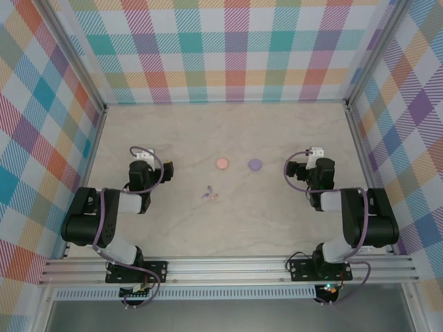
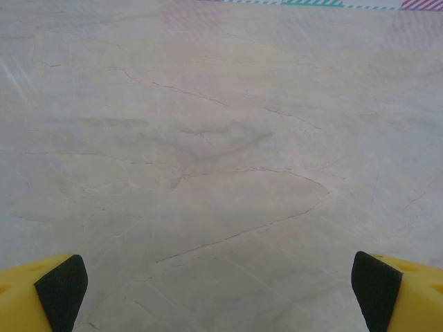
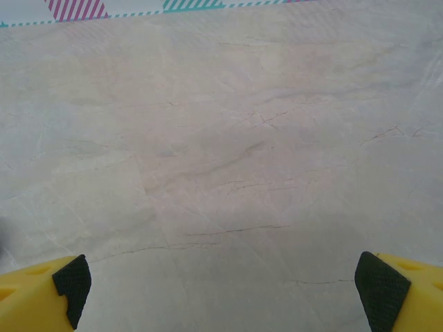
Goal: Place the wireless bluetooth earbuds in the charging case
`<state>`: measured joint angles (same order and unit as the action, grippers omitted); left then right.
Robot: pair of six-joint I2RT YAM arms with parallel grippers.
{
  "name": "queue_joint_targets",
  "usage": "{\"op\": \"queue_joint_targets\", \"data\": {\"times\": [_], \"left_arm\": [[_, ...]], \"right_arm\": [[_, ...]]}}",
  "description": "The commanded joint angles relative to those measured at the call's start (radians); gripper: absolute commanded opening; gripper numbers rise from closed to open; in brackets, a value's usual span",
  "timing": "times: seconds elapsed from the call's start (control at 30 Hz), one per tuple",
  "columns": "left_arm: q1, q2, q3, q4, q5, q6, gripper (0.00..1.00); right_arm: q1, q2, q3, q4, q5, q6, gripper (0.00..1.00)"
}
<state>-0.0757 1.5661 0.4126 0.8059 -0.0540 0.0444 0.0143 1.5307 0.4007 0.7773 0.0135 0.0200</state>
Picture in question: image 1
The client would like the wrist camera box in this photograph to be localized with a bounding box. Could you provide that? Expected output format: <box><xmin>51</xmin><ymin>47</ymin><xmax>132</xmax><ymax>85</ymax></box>
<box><xmin>134</xmin><ymin>148</ymin><xmax>156</xmax><ymax>163</ymax></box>
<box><xmin>306</xmin><ymin>147</ymin><xmax>326</xmax><ymax>170</ymax></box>

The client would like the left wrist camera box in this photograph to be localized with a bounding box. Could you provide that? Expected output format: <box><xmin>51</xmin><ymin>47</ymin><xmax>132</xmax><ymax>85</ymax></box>
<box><xmin>134</xmin><ymin>148</ymin><xmax>156</xmax><ymax>163</ymax></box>

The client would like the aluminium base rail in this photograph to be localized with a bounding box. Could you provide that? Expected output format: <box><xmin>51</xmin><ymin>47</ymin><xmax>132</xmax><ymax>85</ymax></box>
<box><xmin>37</xmin><ymin>255</ymin><xmax>418</xmax><ymax>286</ymax></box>

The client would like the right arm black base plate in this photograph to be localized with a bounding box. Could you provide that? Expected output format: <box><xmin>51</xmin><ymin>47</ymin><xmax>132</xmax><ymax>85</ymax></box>
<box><xmin>289</xmin><ymin>258</ymin><xmax>354</xmax><ymax>282</ymax></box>

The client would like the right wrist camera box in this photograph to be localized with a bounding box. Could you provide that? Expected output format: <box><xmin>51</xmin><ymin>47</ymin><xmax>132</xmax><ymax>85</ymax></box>
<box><xmin>306</xmin><ymin>147</ymin><xmax>326</xmax><ymax>170</ymax></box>

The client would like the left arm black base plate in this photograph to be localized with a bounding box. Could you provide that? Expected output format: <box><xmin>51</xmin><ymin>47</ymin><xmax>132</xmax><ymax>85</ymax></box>
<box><xmin>105</xmin><ymin>259</ymin><xmax>170</xmax><ymax>284</ymax></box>

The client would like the aluminium frame post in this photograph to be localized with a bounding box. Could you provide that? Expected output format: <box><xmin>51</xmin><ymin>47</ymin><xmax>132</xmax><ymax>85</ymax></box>
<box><xmin>41</xmin><ymin>0</ymin><xmax>107</xmax><ymax>115</ymax></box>
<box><xmin>345</xmin><ymin>0</ymin><xmax>415</xmax><ymax>111</ymax></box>

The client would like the slotted grey cable duct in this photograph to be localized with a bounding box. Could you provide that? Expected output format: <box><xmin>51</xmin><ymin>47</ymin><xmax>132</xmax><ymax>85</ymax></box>
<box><xmin>55</xmin><ymin>285</ymin><xmax>318</xmax><ymax>301</ymax></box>

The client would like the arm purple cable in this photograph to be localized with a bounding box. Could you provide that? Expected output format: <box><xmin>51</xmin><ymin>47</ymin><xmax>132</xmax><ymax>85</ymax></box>
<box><xmin>91</xmin><ymin>146</ymin><xmax>163</xmax><ymax>309</ymax></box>
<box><xmin>283</xmin><ymin>150</ymin><xmax>372</xmax><ymax>307</ymax></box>

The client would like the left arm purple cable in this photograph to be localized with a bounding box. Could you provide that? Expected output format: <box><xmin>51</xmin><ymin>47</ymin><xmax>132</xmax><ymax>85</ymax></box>
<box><xmin>91</xmin><ymin>146</ymin><xmax>163</xmax><ymax>309</ymax></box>

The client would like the aluminium side rail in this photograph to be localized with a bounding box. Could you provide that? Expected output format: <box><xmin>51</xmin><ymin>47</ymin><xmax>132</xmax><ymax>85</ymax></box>
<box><xmin>345</xmin><ymin>103</ymin><xmax>395</xmax><ymax>257</ymax></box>
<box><xmin>60</xmin><ymin>107</ymin><xmax>109</xmax><ymax>260</ymax></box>

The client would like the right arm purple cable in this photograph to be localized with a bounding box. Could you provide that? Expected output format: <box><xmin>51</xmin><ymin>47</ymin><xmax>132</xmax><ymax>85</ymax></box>
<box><xmin>283</xmin><ymin>150</ymin><xmax>372</xmax><ymax>307</ymax></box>

